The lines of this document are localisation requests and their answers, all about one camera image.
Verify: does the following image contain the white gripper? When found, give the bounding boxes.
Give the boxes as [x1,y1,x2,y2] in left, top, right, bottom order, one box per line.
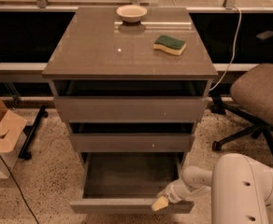
[151,178,194,212]

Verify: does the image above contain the grey bottom drawer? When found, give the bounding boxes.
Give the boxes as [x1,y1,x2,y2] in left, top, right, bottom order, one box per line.
[69,152,195,215]

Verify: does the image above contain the grey drawer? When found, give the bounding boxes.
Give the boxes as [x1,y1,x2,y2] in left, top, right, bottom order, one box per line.
[54,97,208,123]
[69,133,194,152]
[69,152,195,215]

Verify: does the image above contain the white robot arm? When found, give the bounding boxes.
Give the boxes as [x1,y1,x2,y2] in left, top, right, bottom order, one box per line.
[151,153,273,224]

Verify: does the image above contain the grey middle drawer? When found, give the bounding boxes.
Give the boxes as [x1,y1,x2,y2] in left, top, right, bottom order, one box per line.
[69,133,194,152]

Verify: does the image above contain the grey drawer cabinet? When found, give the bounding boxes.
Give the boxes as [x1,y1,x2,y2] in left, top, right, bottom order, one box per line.
[43,7,217,164]

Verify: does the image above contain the grey top drawer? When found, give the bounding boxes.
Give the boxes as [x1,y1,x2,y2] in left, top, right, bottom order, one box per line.
[54,97,208,123]

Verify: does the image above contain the brown office chair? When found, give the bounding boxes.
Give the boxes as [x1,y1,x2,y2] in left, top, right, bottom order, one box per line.
[210,26,273,175]

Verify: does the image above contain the black stand foot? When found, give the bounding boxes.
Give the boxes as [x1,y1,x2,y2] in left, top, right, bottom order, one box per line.
[18,105,49,160]

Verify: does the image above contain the green yellow sponge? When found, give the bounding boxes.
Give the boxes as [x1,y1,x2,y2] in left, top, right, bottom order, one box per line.
[153,35,186,56]

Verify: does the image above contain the cardboard box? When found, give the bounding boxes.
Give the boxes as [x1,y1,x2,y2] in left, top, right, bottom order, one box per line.
[0,98,27,178]

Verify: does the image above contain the white bowl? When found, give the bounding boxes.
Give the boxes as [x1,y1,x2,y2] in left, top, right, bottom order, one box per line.
[116,5,147,23]

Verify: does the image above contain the black floor cable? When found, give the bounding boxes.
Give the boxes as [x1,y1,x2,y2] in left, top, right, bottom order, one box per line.
[0,137,40,224]

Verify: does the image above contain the white cable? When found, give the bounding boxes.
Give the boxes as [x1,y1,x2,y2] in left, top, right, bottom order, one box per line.
[208,7,243,92]

